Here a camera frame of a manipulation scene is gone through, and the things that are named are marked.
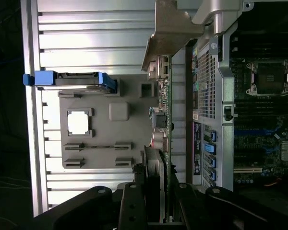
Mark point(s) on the dark green motherboard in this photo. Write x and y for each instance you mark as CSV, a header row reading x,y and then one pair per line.
x,y
259,134

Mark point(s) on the grey parts rack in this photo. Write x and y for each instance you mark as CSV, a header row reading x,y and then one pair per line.
x,y
103,134

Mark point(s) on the black case latch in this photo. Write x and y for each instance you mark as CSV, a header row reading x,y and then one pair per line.
x,y
229,113

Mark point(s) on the black RAM slot bank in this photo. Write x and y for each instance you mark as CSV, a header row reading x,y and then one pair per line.
x,y
259,106

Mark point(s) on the CPU socket with metal frame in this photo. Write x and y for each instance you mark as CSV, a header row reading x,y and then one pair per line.
x,y
268,77

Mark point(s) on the disk in blue carrier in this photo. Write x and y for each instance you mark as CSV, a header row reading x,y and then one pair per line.
x,y
74,80

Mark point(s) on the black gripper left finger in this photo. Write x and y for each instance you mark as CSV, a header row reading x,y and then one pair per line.
x,y
132,206

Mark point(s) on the silver open PC case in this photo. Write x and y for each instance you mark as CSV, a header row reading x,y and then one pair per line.
x,y
226,79

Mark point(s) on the dark case label sticker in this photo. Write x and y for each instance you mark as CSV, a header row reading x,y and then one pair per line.
x,y
197,151

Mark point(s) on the small blue card retention clip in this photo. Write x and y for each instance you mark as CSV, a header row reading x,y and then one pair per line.
x,y
213,176
214,162
213,136

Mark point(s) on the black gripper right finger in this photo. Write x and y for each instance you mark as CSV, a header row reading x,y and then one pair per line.
x,y
220,208

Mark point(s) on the silver CPU chip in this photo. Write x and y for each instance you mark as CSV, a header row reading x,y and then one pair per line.
x,y
78,122

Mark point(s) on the large blue card retention clip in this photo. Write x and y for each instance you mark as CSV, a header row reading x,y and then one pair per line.
x,y
210,148

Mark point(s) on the white expansion slot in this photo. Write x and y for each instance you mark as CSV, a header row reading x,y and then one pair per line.
x,y
247,170

